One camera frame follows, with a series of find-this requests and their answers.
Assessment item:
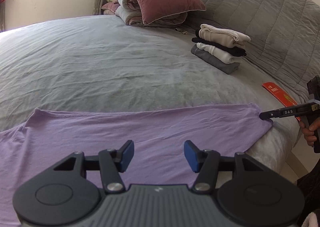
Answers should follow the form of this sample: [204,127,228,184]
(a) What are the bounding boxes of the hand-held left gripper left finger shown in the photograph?
[54,140,135,194]

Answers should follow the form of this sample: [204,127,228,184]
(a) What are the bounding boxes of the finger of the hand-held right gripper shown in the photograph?
[259,109,277,121]

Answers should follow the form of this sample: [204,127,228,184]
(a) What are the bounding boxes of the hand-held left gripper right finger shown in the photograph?
[184,140,265,194]

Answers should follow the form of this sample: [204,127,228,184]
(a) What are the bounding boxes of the purple pants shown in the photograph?
[0,103,274,227]

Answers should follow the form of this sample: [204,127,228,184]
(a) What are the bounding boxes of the person's right hand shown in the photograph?
[299,118,320,147]

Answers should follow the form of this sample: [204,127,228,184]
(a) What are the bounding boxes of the red envelope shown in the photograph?
[262,82,300,121]

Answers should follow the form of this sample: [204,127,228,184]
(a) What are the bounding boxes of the folded grey garment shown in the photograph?
[190,44,240,75]

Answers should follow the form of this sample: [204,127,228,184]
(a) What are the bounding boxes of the folded white garment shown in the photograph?
[196,42,243,64]
[200,24,251,42]

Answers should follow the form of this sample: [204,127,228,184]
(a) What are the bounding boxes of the folded black garment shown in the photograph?
[192,29,247,57]

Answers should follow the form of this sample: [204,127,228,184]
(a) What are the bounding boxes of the person's dark fleece clothing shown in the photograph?
[296,167,320,227]

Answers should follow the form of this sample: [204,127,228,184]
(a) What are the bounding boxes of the bed with grey sheet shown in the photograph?
[0,14,309,227]

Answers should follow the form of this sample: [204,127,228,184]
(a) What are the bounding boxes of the folded beige garment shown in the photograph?
[197,28,240,48]

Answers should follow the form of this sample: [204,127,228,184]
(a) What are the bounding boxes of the grey quilted headboard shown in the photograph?
[176,0,320,102]

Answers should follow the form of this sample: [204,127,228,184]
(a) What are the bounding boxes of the small pink pillow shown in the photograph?
[101,2,120,16]

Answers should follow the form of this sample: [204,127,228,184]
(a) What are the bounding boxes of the folded grey pink quilt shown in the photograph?
[115,0,188,27]

